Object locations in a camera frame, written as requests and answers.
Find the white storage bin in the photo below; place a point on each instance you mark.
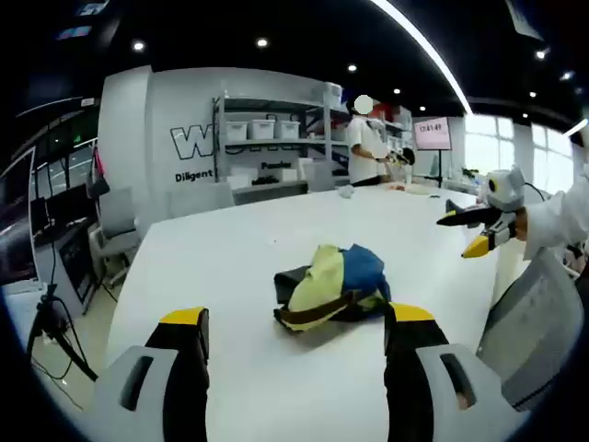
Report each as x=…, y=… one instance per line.
x=289, y=129
x=237, y=130
x=261, y=129

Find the white office chair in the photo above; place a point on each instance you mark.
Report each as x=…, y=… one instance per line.
x=115, y=225
x=318, y=177

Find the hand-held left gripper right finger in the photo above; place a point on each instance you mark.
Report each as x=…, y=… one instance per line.
x=428, y=391

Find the grey mesh office chair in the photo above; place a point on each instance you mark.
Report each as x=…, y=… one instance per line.
x=534, y=322

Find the grey metal shelf rack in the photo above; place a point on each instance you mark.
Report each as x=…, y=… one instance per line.
x=276, y=152

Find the large dark display panel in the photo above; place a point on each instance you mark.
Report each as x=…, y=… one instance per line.
x=16, y=221

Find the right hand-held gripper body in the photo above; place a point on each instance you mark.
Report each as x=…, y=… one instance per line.
x=504, y=189

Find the person's right hand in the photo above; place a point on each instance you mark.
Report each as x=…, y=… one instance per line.
x=520, y=223

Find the yellow blue black garment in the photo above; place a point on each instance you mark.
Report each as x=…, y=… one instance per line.
x=322, y=285

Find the black computer monitor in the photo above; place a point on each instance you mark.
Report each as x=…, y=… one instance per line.
x=69, y=207
x=38, y=214

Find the white crumpled cloth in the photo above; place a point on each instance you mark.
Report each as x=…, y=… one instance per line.
x=346, y=192

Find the ceiling light strip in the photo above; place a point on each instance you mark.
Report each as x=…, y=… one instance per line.
x=432, y=50

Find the black camera tripod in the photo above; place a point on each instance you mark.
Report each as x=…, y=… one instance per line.
x=46, y=313

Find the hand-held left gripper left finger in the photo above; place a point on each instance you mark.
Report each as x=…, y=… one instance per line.
x=152, y=396

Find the display screen on stand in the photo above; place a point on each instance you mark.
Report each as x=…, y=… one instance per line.
x=432, y=133

